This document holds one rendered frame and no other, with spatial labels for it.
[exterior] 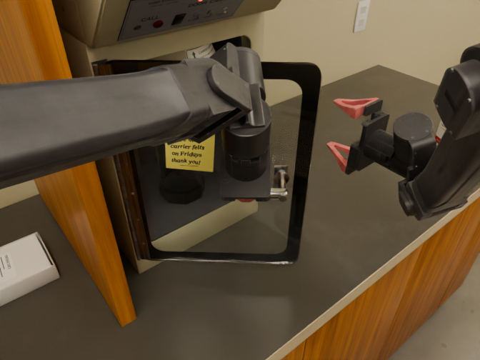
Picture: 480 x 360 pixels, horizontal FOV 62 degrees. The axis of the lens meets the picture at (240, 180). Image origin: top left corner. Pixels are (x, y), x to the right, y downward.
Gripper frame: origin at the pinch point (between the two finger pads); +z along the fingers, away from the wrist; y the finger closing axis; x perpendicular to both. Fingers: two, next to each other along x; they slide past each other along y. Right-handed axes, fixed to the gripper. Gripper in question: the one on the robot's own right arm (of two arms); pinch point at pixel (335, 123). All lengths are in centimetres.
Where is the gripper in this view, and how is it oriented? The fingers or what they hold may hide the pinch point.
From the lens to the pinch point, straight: 81.5
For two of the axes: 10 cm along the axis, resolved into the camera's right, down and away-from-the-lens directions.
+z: -6.3, -4.8, 6.2
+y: -0.1, -7.9, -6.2
